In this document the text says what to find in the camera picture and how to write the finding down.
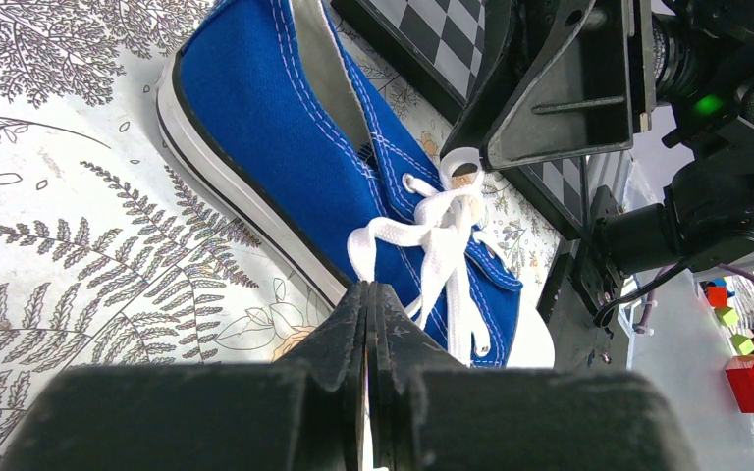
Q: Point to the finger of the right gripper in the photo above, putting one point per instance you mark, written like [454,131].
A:
[527,93]

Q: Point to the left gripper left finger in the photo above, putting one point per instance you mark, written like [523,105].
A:
[302,411]

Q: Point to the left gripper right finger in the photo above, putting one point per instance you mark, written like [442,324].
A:
[429,412]

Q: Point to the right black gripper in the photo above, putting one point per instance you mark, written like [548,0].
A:
[703,53]

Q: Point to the white shoelace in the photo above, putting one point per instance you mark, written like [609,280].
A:
[443,226]

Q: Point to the blue canvas sneaker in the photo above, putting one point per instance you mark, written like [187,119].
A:
[269,112]

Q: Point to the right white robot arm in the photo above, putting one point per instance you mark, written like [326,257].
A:
[707,216]

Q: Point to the black white chessboard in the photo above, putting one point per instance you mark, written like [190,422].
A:
[434,50]

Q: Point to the orange cube outside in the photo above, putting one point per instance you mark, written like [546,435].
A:
[717,296]

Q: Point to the green cube outside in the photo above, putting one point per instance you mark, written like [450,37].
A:
[727,316]
[742,344]

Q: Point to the floral patterned mat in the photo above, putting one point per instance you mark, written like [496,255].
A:
[110,253]

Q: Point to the red cube outside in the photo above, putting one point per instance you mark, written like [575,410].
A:
[740,375]

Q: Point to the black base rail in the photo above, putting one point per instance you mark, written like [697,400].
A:
[578,305]

